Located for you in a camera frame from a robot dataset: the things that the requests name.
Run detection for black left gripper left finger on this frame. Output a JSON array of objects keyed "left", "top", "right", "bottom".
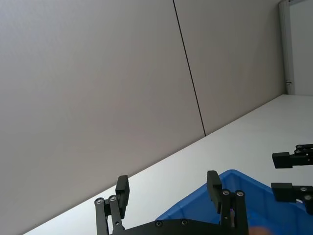
[{"left": 94, "top": 175, "right": 130, "bottom": 235}]

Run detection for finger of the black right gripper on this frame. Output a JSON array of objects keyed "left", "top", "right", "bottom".
[
  {"left": 270, "top": 182, "right": 313, "bottom": 216},
  {"left": 272, "top": 143, "right": 313, "bottom": 169}
]

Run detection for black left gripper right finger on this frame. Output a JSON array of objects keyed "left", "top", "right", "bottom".
[{"left": 206, "top": 170, "right": 249, "bottom": 235}]

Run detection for blue plastic bin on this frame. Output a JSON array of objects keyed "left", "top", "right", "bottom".
[{"left": 156, "top": 169, "right": 313, "bottom": 235}]

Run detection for white upright frame post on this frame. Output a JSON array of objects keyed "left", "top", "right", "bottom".
[{"left": 278, "top": 0, "right": 296, "bottom": 95}]

